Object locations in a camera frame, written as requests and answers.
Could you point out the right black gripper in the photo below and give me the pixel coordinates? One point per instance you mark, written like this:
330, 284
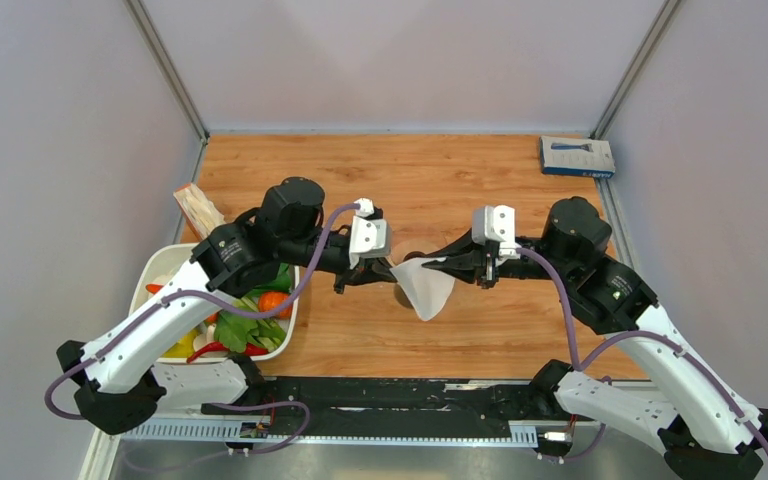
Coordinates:
466, 259

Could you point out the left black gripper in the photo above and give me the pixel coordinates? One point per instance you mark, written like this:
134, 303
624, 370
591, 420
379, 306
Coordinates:
367, 271

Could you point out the smoked glass carafe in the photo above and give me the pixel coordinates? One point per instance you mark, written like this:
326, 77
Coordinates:
402, 299

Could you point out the white paper coffee filter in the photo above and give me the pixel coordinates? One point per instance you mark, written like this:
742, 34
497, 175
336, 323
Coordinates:
426, 289

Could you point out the white vegetable tray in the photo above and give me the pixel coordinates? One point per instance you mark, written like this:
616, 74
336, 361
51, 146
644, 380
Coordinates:
164, 263

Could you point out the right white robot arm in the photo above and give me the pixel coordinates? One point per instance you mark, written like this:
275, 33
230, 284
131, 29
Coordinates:
703, 429

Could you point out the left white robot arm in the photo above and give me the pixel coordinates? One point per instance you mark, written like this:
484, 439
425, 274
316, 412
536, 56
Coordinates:
120, 378

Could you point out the coffee filter pack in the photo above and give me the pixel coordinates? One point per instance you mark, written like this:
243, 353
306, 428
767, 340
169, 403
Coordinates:
200, 213

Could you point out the green bok choy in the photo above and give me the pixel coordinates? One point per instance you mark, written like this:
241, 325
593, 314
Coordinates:
278, 281

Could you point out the small orange pumpkin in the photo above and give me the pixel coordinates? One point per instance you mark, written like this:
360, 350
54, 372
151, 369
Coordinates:
277, 303

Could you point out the red chili pepper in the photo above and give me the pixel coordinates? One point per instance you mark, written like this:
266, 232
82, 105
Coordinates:
250, 350

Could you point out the green leafy vegetable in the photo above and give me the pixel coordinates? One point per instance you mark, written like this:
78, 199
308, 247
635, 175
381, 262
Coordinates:
235, 331

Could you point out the blue white box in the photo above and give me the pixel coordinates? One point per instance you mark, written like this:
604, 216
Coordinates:
576, 157

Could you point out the yellow napa cabbage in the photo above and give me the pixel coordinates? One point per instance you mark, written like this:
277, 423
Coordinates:
182, 346

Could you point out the orange carrot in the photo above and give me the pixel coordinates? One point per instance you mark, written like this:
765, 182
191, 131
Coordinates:
153, 288

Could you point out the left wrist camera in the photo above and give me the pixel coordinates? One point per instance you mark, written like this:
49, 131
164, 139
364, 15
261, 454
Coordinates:
370, 234

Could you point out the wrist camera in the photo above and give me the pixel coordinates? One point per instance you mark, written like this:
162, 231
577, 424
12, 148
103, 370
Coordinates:
496, 224
370, 234

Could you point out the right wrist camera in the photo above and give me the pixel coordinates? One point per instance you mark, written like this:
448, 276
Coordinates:
496, 224

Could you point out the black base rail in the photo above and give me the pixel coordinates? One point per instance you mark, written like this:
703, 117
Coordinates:
407, 408

